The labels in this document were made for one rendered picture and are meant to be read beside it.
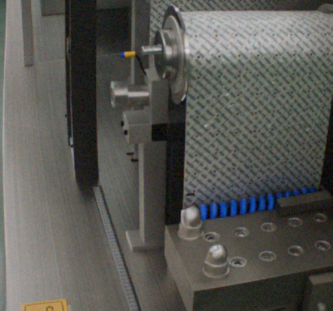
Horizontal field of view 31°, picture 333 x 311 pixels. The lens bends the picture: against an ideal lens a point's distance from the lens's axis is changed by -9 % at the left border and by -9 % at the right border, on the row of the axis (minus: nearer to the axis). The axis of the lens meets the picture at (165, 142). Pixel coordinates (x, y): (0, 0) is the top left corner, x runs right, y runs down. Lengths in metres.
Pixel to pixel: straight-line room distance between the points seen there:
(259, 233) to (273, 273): 0.10
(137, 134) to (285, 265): 0.31
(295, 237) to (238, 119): 0.19
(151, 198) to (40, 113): 0.61
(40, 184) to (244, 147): 0.49
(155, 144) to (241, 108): 0.16
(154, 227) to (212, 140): 0.22
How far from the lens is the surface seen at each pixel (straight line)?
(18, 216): 1.19
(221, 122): 0.91
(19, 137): 1.48
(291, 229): 0.93
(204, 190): 0.96
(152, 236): 1.08
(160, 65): 0.91
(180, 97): 0.89
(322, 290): 0.87
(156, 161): 1.01
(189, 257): 0.86
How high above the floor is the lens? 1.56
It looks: 28 degrees down
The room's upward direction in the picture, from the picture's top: 1 degrees clockwise
